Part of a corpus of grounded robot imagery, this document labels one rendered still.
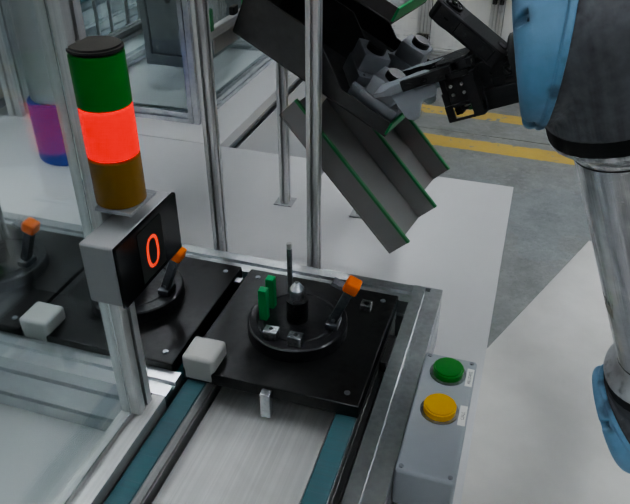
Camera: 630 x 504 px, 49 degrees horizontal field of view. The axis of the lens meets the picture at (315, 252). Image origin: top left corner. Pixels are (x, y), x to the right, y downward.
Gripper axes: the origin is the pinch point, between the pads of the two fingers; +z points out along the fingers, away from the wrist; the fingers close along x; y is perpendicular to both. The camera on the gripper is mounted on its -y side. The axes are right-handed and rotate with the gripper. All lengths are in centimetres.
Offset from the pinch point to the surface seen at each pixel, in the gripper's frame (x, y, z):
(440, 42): 367, 48, 143
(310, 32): -6.7, -10.8, 5.0
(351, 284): -24.6, 19.2, 1.9
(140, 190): -45.7, -4.9, 5.6
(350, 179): -3.8, 11.9, 9.6
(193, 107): 49, 0, 82
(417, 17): 365, 27, 152
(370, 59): 2.0, -3.7, 2.4
